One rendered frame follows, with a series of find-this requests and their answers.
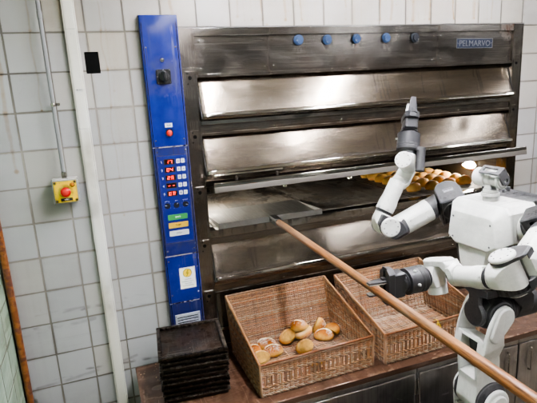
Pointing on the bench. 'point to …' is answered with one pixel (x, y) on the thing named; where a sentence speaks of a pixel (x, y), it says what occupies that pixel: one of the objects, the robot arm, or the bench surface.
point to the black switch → (163, 76)
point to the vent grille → (188, 317)
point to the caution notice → (187, 277)
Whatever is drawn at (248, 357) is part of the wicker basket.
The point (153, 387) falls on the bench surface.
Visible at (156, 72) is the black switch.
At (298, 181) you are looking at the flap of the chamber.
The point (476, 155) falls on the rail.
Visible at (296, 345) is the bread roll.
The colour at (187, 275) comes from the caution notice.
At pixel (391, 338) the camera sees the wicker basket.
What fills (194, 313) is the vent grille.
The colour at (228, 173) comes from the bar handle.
